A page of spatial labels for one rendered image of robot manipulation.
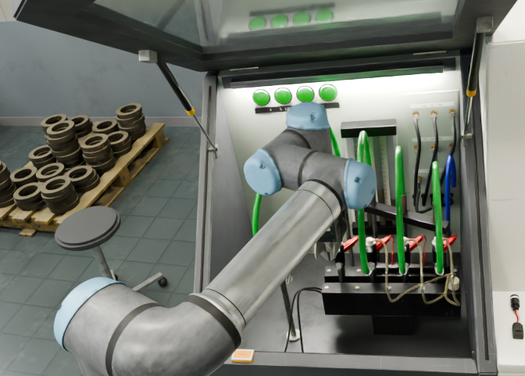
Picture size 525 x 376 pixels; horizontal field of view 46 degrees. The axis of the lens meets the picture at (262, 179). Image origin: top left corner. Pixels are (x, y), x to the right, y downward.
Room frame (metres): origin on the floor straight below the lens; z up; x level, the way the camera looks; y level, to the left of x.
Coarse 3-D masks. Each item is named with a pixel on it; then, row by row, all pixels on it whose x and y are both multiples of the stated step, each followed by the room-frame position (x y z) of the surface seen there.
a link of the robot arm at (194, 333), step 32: (320, 160) 0.84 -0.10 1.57; (352, 160) 0.83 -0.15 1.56; (320, 192) 0.77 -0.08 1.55; (352, 192) 0.77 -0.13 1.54; (288, 224) 0.72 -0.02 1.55; (320, 224) 0.73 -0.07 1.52; (256, 256) 0.67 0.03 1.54; (288, 256) 0.68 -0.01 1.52; (224, 288) 0.63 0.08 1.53; (256, 288) 0.63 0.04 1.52; (160, 320) 0.58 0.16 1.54; (192, 320) 0.58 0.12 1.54; (224, 320) 0.58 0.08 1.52; (128, 352) 0.55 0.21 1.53; (160, 352) 0.55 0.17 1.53; (192, 352) 0.55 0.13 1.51; (224, 352) 0.56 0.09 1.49
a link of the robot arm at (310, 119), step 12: (300, 108) 1.00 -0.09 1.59; (312, 108) 0.99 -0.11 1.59; (324, 108) 0.99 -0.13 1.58; (288, 120) 0.98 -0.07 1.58; (300, 120) 0.96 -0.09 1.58; (312, 120) 0.96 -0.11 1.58; (324, 120) 0.97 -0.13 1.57; (300, 132) 0.95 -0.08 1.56; (312, 132) 0.96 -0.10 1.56; (324, 132) 0.97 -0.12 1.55; (312, 144) 0.94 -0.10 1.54; (324, 144) 0.96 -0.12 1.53
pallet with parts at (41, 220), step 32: (64, 128) 3.79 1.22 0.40; (96, 128) 4.11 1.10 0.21; (128, 128) 3.93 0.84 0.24; (160, 128) 4.04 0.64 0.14; (32, 160) 3.78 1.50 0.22; (64, 160) 3.64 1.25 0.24; (96, 160) 3.54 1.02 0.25; (128, 160) 3.65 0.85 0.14; (0, 192) 3.37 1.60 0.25; (32, 192) 3.41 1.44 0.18; (64, 192) 3.17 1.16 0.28; (96, 192) 3.32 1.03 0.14; (0, 224) 3.36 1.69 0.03; (32, 224) 3.23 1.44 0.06
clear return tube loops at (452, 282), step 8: (376, 240) 1.17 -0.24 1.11; (384, 248) 1.15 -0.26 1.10; (448, 248) 1.11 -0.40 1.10; (432, 280) 1.09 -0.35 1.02; (448, 280) 1.08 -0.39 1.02; (456, 280) 1.09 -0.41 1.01; (456, 288) 1.08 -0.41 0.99; (400, 296) 1.07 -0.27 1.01; (424, 296) 1.03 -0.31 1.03; (440, 296) 1.05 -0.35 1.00; (456, 304) 1.02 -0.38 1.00
